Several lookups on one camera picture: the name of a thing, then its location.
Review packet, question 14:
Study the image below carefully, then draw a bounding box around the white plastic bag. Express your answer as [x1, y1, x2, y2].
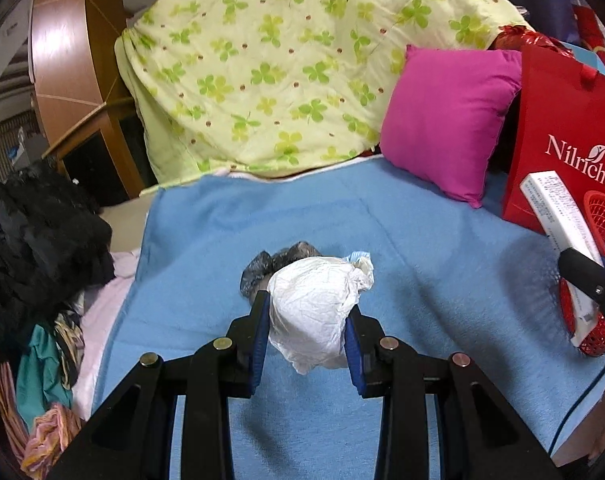
[267, 257, 374, 375]

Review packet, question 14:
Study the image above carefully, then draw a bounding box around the white printed cardboard box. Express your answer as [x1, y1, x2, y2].
[519, 171, 602, 347]

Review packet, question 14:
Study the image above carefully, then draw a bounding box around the black crumpled plastic bag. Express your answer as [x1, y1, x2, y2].
[240, 240, 321, 304]

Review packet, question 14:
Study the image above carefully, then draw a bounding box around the red plastic mesh basket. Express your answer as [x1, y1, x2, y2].
[559, 191, 605, 358]

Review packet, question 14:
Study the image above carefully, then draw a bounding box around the light blue tied plastic bag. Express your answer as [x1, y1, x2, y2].
[343, 250, 371, 263]

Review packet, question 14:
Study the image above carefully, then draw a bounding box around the blue bed blanket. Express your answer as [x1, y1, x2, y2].
[94, 158, 605, 479]

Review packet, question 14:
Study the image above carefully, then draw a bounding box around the red paper shopping bag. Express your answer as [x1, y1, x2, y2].
[502, 46, 605, 232]

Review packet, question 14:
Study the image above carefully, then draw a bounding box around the colourful clothes heap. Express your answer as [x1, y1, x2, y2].
[0, 311, 84, 479]

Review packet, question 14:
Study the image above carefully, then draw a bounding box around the black fluffy clothing pile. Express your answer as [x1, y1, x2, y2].
[0, 158, 115, 362]

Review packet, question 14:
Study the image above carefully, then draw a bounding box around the magenta pillow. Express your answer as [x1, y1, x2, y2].
[380, 44, 523, 209]

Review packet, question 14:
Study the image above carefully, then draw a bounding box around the green clover pattern quilt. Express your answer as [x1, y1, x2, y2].
[115, 0, 523, 186]

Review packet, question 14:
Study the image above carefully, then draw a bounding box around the blue thin cable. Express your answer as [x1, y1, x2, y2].
[547, 349, 605, 456]

